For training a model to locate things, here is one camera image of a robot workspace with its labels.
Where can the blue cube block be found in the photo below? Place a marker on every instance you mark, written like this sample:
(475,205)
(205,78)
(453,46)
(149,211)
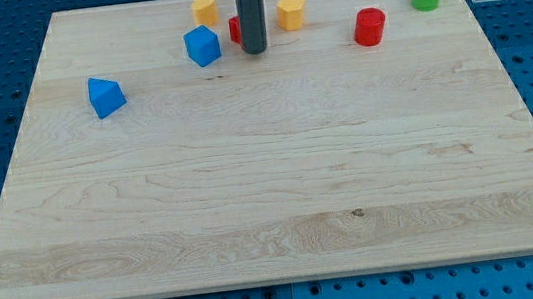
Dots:
(202,45)

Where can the blue triangle block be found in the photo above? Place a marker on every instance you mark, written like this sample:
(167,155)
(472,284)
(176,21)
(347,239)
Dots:
(105,96)

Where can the wooden board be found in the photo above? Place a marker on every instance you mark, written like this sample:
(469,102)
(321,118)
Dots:
(318,159)

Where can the red block behind rod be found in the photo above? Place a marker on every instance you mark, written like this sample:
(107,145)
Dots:
(235,30)

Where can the yellow hexagon block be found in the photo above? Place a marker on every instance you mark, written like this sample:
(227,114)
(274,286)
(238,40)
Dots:
(290,14)

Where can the yellow rounded block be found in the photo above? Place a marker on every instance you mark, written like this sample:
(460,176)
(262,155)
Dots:
(205,12)

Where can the red cylinder block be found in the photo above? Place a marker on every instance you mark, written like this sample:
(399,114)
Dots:
(369,26)

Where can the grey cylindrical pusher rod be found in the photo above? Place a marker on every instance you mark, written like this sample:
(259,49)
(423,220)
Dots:
(252,25)

